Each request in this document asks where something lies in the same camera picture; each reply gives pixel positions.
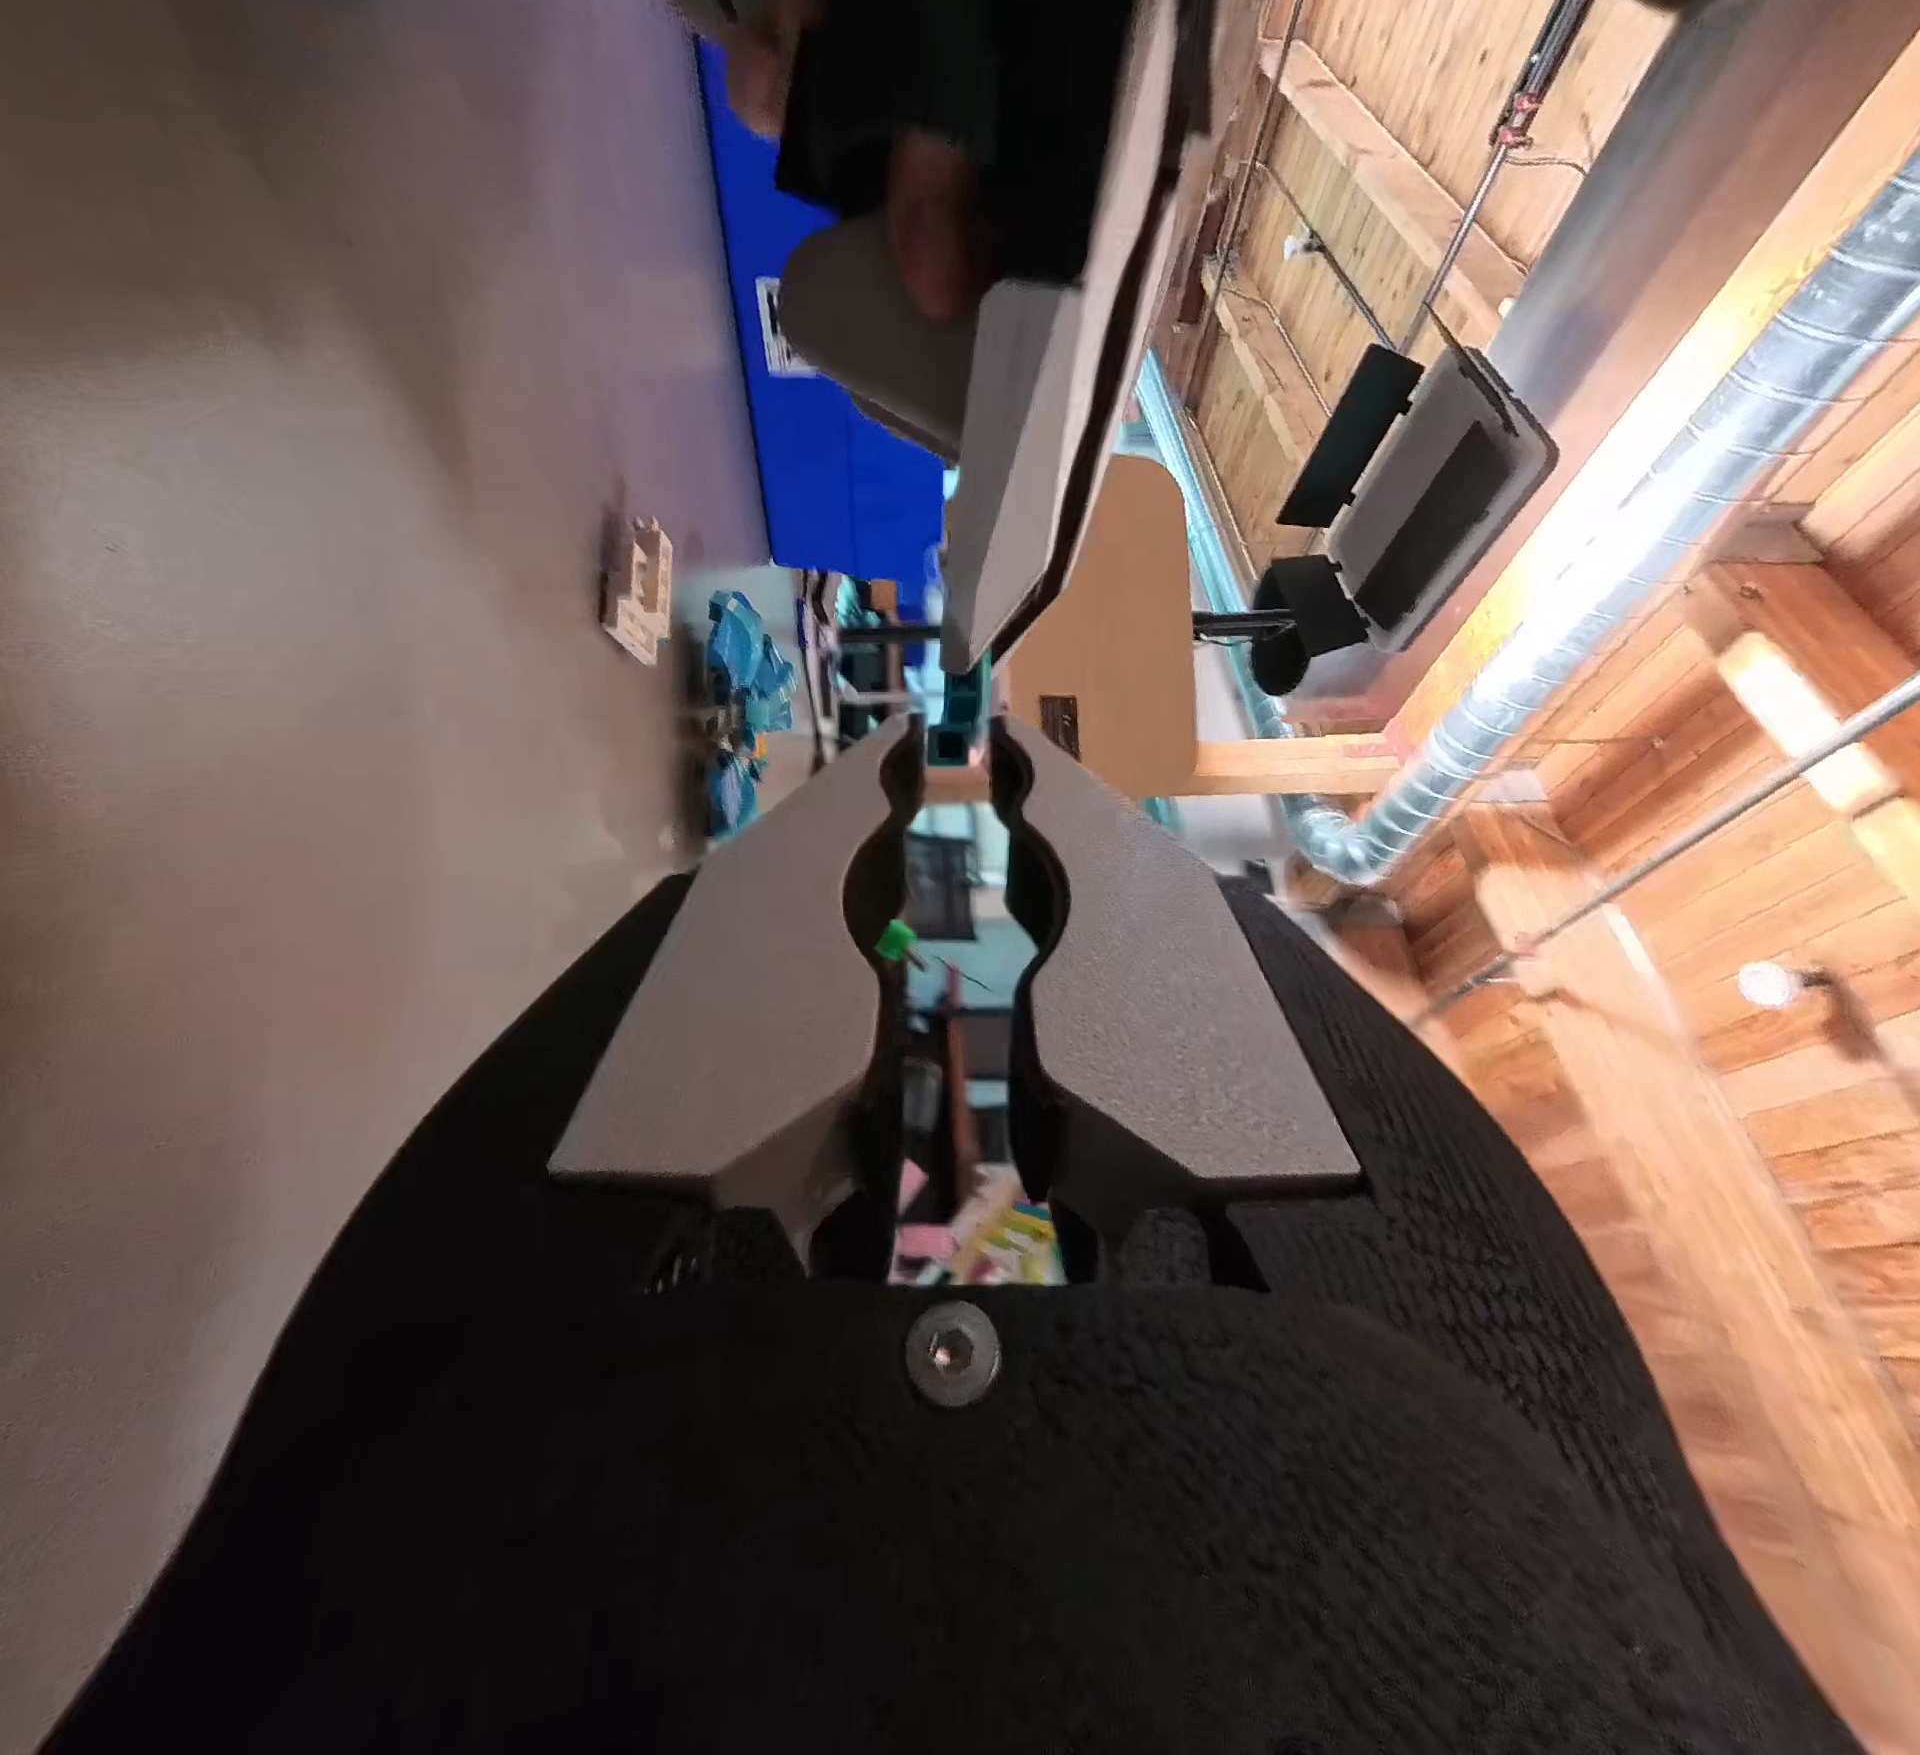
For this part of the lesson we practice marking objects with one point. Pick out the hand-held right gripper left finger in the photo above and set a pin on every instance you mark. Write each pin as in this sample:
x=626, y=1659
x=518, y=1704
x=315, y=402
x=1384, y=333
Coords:
x=721, y=1036

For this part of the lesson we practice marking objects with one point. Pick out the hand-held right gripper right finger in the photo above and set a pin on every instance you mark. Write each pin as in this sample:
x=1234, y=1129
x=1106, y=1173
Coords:
x=1185, y=1036

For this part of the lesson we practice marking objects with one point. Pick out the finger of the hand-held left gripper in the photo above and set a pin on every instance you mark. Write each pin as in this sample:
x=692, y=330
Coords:
x=1020, y=481

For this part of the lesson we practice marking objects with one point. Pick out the small teal lego piece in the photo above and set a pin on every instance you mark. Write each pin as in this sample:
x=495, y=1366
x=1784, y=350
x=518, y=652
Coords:
x=960, y=732

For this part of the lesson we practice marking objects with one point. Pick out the blue lego flower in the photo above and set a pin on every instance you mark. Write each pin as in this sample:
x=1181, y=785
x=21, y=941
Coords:
x=743, y=674

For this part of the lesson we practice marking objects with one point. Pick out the tan lego piece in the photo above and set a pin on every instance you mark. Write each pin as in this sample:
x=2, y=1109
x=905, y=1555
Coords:
x=638, y=586

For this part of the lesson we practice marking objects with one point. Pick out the person's left hand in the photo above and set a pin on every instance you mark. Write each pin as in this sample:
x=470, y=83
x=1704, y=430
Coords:
x=930, y=241

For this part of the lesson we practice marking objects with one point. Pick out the light wooden panel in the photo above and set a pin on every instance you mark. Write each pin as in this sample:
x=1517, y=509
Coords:
x=1110, y=615

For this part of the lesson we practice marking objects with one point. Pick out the blue plastic bin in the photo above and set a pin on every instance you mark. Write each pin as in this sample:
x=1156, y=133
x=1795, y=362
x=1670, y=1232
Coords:
x=840, y=481

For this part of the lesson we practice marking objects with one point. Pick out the grey ceiling-mounted unit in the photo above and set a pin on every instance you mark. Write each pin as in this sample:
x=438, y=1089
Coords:
x=1440, y=494

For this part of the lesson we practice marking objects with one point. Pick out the metal ceiling pipe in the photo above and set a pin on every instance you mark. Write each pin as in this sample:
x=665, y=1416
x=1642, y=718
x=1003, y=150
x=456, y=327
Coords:
x=1650, y=871

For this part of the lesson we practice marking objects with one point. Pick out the white ceiling lamp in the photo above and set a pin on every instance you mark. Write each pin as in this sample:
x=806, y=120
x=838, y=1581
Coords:
x=1778, y=984

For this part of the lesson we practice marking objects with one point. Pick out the silver ceiling duct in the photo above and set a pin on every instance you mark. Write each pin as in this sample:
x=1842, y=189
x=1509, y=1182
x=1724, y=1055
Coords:
x=1650, y=494

